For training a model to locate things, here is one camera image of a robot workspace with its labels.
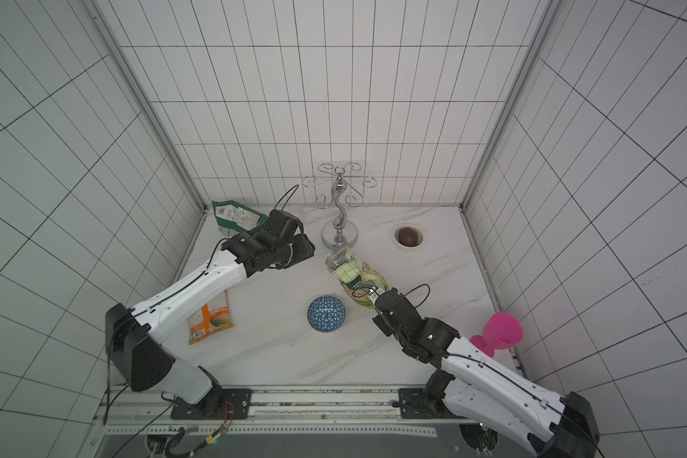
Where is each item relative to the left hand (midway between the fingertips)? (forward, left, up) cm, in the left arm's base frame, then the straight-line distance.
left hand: (305, 256), depth 80 cm
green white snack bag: (+23, +30, -11) cm, 40 cm away
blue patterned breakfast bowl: (-9, -6, -18) cm, 21 cm away
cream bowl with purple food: (+19, -35, -15) cm, 42 cm away
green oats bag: (-8, -14, +2) cm, 16 cm away
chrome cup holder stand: (+21, -12, +7) cm, 25 cm away
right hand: (-10, -21, -7) cm, 24 cm away
